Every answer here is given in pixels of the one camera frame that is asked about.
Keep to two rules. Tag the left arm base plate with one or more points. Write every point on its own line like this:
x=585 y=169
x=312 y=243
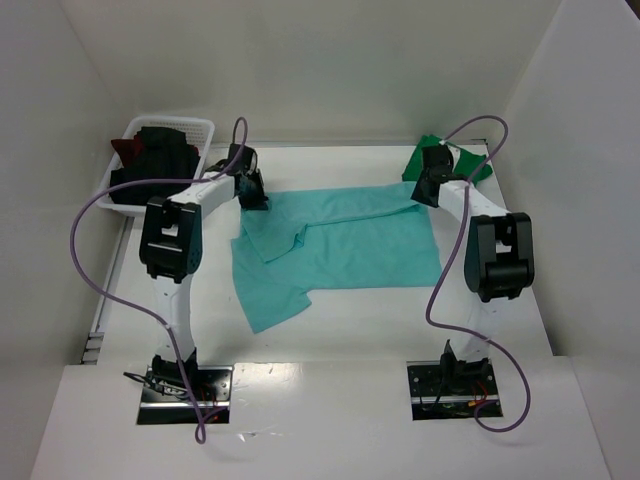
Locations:
x=164 y=403

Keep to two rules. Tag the red garment in basket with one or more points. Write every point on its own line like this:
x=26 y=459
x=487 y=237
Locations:
x=128 y=149

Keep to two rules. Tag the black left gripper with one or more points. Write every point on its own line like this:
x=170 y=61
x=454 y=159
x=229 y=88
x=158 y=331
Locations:
x=253 y=195

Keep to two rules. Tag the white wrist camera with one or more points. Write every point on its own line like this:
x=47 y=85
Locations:
x=454 y=151
x=250 y=160

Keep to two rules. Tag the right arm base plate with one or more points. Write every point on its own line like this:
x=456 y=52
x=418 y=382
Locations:
x=434 y=398

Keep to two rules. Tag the black garment in basket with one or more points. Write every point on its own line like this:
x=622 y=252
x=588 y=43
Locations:
x=167 y=155

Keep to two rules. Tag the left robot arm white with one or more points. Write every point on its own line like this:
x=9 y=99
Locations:
x=171 y=249

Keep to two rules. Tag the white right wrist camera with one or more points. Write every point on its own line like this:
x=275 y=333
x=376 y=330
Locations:
x=454 y=151

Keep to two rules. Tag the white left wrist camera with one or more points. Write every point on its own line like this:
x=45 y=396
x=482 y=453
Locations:
x=250 y=160

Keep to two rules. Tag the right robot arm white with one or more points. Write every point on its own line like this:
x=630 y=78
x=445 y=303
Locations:
x=498 y=262

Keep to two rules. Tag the teal t shirt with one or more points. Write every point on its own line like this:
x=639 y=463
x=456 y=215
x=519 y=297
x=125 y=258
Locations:
x=347 y=238

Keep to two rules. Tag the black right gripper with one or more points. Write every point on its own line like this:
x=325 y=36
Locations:
x=422 y=189

